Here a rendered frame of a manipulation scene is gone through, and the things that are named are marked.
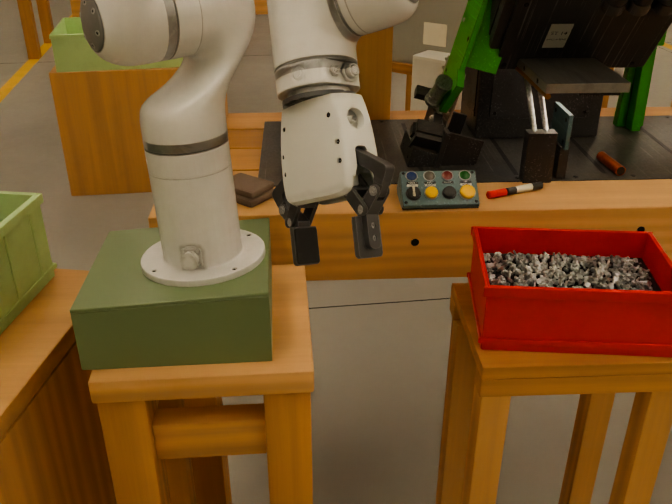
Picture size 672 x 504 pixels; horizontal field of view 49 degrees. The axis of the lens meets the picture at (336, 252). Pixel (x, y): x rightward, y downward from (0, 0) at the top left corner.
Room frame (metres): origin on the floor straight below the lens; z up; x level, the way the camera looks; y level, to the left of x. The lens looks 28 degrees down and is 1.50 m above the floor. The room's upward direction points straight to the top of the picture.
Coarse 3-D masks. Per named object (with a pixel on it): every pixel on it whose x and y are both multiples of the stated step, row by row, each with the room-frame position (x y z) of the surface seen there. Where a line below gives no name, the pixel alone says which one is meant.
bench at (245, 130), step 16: (400, 112) 1.96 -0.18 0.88; (416, 112) 1.96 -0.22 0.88; (608, 112) 1.96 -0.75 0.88; (656, 112) 1.96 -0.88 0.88; (240, 128) 1.82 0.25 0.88; (256, 128) 1.82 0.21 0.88; (240, 144) 1.70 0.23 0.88; (256, 144) 1.70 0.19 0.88; (240, 160) 1.60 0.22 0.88; (256, 160) 1.60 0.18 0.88; (256, 176) 1.50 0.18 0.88; (192, 400) 1.26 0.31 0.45; (208, 400) 1.26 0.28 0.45; (192, 464) 1.26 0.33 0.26; (208, 464) 1.26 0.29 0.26; (224, 464) 1.28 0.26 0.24; (208, 480) 1.26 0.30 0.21; (224, 480) 1.26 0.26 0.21; (208, 496) 1.26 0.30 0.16; (224, 496) 1.26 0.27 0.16
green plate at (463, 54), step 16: (480, 0) 1.53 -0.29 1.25; (464, 16) 1.61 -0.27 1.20; (480, 16) 1.51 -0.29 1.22; (464, 32) 1.57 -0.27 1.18; (480, 32) 1.52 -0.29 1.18; (464, 48) 1.53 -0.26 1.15; (480, 48) 1.52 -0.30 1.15; (448, 64) 1.61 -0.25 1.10; (464, 64) 1.51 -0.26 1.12; (480, 64) 1.52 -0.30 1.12; (496, 64) 1.53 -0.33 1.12
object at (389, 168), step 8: (360, 152) 0.65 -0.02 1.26; (368, 152) 0.66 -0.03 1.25; (360, 160) 0.65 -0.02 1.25; (368, 160) 0.64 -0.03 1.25; (376, 160) 0.64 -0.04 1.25; (384, 160) 0.64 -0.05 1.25; (368, 168) 0.64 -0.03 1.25; (376, 168) 0.63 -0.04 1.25; (384, 168) 0.63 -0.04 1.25; (392, 168) 0.63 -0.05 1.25; (376, 176) 0.63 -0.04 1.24; (384, 176) 0.62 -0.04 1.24; (392, 176) 0.63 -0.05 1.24; (376, 184) 0.63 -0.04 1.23; (384, 184) 0.62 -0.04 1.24; (384, 192) 0.63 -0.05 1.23
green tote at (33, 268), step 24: (0, 192) 1.23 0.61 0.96; (24, 192) 1.23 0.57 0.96; (0, 216) 1.23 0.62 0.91; (24, 216) 1.16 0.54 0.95; (0, 240) 1.08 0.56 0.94; (24, 240) 1.15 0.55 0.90; (0, 264) 1.07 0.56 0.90; (24, 264) 1.13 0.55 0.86; (48, 264) 1.21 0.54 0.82; (0, 288) 1.05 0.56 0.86; (24, 288) 1.12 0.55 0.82; (0, 312) 1.04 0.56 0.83
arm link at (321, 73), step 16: (288, 64) 0.71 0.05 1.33; (304, 64) 0.70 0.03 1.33; (320, 64) 0.70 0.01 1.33; (336, 64) 0.70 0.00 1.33; (352, 64) 0.71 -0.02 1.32; (288, 80) 0.70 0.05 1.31; (304, 80) 0.69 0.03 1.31; (320, 80) 0.69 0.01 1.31; (336, 80) 0.70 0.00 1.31; (352, 80) 0.71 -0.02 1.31; (288, 96) 0.71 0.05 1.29
